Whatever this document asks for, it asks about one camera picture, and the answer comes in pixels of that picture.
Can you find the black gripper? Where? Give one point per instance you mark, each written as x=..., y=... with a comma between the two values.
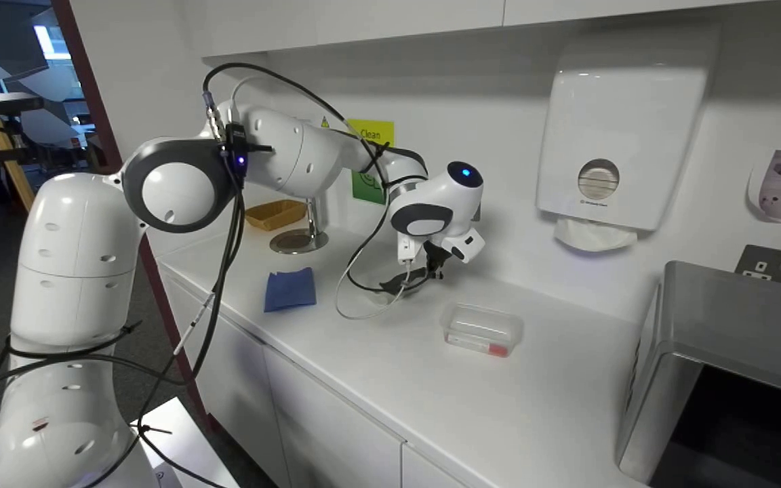
x=435, y=262

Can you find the dark green tissue cloth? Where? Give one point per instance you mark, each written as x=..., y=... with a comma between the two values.
x=399, y=282

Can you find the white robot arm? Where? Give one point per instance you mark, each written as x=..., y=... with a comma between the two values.
x=60, y=425

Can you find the clear plastic container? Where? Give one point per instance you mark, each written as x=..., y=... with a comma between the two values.
x=481, y=331

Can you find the metal stand base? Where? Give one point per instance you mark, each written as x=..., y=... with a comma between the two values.
x=304, y=240

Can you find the white paper towel dispenser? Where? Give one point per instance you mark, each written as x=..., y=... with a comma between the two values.
x=614, y=147

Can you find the stainless steel appliance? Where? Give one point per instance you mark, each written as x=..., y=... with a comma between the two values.
x=694, y=319

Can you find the green and yellow wall sign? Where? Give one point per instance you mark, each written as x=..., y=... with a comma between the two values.
x=377, y=132

